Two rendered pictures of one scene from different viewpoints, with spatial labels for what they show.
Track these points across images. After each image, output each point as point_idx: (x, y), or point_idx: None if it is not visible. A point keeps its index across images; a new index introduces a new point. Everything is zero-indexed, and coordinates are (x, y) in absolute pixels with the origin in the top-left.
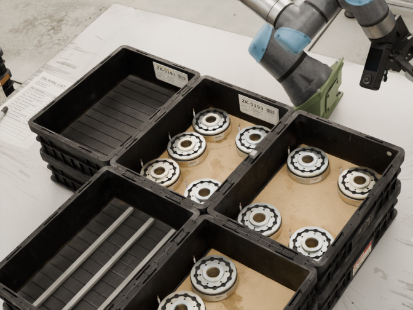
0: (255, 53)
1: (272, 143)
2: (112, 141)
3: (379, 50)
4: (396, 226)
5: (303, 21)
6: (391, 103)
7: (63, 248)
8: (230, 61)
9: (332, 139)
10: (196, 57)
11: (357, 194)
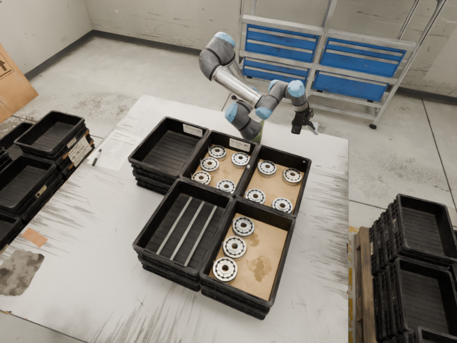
0: (230, 118)
1: (254, 160)
2: (170, 164)
3: (300, 116)
4: None
5: (270, 104)
6: (283, 137)
7: (162, 222)
8: (208, 121)
9: (276, 156)
10: (191, 120)
11: (293, 180)
